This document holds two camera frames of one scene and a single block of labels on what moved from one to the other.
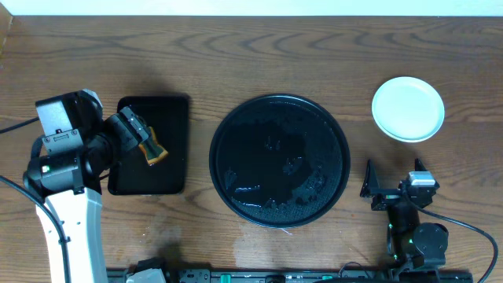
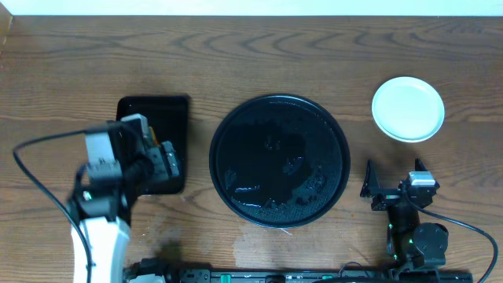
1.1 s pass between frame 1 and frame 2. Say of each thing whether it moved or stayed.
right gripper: stayed
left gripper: moved
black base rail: stayed
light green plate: stayed
